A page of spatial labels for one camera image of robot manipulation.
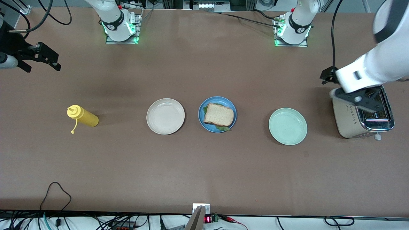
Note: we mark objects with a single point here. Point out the beige chrome toaster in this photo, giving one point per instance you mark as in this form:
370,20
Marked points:
346,124

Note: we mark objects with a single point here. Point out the beige round plate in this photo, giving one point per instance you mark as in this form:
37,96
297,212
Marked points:
165,116

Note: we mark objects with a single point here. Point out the pale green round plate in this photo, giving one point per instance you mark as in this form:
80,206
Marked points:
288,126

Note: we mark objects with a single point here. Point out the toasted brown bread slice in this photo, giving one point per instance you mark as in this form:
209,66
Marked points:
219,115

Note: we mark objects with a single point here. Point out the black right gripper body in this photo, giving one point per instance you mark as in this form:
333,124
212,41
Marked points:
12,44

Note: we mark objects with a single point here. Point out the grey metal camera mount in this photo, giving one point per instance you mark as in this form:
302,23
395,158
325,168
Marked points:
199,209

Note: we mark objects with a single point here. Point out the yellow squeeze sauce bottle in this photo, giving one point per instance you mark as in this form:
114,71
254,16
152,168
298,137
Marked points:
86,117

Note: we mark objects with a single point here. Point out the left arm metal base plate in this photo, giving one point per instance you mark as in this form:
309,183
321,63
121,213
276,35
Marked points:
292,45

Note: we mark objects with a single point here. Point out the red LED display module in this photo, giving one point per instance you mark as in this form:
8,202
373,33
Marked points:
211,219

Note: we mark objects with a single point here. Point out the green lettuce leaf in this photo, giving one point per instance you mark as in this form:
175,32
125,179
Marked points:
223,128

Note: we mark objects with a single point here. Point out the aluminium frame profile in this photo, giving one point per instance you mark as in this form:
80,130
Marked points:
25,10

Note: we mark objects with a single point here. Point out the blue round plate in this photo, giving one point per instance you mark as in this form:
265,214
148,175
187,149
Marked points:
220,99

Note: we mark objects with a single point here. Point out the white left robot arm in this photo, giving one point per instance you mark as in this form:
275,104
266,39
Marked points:
380,64

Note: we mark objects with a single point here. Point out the box with white lights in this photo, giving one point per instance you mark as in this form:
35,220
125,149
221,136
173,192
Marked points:
207,5

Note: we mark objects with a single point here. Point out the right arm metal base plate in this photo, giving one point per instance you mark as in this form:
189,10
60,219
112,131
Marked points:
121,42

